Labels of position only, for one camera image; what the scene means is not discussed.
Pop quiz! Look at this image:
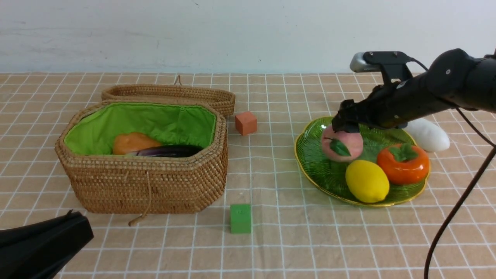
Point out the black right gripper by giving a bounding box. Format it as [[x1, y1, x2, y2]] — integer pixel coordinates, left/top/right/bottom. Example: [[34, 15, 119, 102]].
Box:
[[331, 83, 431, 134]]

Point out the pink peach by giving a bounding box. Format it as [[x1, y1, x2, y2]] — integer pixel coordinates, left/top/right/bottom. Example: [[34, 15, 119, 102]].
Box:
[[321, 126, 363, 162]]

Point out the yellow lemon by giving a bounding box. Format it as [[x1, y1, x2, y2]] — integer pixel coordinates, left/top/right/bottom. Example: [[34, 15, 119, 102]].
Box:
[[345, 160, 390, 204]]

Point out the orange persimmon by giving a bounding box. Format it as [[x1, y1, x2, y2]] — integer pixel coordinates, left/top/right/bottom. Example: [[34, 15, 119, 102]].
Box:
[[377, 143, 431, 185]]

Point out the white radish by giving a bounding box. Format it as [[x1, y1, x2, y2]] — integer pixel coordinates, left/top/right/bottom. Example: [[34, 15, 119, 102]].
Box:
[[403, 118, 450, 153]]

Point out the purple eggplant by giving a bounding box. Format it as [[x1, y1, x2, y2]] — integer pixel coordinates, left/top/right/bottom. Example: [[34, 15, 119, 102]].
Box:
[[126, 144, 203, 158]]

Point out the brown potato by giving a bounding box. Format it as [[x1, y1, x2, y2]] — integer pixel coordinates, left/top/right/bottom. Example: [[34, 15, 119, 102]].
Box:
[[113, 132, 162, 155]]

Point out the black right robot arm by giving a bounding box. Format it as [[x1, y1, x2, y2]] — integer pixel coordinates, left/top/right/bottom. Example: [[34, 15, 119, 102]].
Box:
[[331, 49, 496, 133]]

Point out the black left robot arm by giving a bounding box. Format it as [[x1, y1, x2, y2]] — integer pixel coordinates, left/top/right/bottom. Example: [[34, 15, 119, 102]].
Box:
[[0, 210, 94, 279]]

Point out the green glass leaf plate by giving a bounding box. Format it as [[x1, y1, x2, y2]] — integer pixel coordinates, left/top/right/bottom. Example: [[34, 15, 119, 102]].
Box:
[[294, 117, 431, 208]]

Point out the orange foam cube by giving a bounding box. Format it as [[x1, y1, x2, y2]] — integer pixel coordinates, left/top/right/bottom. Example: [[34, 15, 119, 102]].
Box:
[[234, 111, 258, 136]]

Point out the woven wicker basket lid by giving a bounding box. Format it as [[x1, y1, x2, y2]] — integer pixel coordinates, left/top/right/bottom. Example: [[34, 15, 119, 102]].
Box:
[[101, 76, 236, 117]]

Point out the checkered beige tablecloth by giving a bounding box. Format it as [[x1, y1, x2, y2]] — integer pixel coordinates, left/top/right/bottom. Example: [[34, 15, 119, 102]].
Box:
[[0, 72, 491, 279]]

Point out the green foam cube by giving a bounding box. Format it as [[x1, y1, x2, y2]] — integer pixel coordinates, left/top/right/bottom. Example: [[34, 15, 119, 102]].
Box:
[[230, 203, 252, 234]]

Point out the woven wicker basket green lining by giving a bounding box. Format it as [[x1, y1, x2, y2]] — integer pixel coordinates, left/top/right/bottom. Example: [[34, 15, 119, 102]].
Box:
[[55, 100, 229, 214]]

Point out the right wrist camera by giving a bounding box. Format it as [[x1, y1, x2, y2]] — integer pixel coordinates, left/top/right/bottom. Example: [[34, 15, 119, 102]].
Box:
[[350, 51, 413, 84]]

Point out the black right camera cable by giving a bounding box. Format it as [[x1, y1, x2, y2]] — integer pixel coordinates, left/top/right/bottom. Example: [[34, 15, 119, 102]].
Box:
[[407, 56, 496, 279]]

